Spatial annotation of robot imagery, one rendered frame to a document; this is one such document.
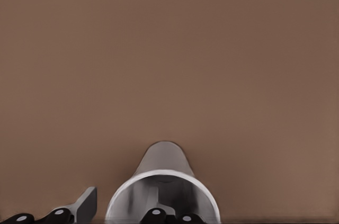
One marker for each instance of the white IKEA cup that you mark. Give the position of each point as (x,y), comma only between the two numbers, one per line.
(164,160)

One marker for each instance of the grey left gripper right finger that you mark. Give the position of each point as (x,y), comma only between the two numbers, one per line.
(156,214)

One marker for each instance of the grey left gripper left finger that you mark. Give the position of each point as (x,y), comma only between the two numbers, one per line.
(86,204)

